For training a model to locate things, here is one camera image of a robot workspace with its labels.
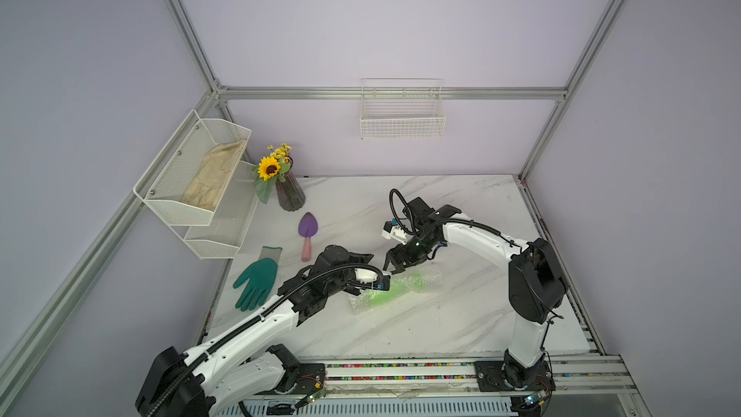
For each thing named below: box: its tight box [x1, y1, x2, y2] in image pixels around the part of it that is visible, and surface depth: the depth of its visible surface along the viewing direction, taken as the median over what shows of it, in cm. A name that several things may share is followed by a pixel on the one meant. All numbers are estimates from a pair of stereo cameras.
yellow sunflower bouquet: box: [250, 142, 293, 204], surface depth 92 cm
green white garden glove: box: [231, 246, 283, 312], surface depth 95 cm
